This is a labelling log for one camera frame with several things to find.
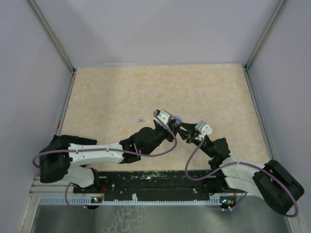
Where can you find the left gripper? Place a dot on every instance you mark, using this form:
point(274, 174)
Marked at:
point(170, 137)

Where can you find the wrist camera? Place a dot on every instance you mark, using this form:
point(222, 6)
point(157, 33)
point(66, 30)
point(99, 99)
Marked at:
point(162, 117)
point(202, 129)

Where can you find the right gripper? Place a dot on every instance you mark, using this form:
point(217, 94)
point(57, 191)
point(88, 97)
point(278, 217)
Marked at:
point(191, 136)

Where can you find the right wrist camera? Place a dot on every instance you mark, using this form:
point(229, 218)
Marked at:
point(202, 129)

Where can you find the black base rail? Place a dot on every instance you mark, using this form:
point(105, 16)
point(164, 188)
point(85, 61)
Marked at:
point(171, 185)

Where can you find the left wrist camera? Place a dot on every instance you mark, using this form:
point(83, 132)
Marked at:
point(162, 117)

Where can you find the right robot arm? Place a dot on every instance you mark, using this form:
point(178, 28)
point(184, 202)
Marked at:
point(270, 181)

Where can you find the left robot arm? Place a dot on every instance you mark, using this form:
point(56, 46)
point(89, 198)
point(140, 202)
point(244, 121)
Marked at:
point(66, 157)

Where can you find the purple earbud charging case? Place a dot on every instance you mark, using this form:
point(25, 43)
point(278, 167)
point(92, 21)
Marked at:
point(178, 119)

